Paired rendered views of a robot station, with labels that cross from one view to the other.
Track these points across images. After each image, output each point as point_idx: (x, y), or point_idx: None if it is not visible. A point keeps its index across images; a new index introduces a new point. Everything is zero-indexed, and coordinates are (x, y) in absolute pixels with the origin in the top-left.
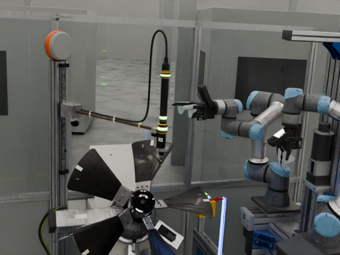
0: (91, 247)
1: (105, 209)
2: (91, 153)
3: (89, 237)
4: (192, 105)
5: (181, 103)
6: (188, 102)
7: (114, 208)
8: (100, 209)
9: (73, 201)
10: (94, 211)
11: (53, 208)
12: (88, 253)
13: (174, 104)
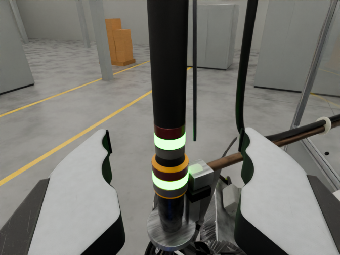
0: (154, 208)
1: (212, 226)
2: (232, 141)
3: (156, 198)
4: (53, 169)
5: (248, 173)
6: (268, 233)
7: (213, 239)
8: (212, 220)
9: (230, 188)
10: (211, 213)
11: (228, 177)
12: (153, 208)
13: (240, 138)
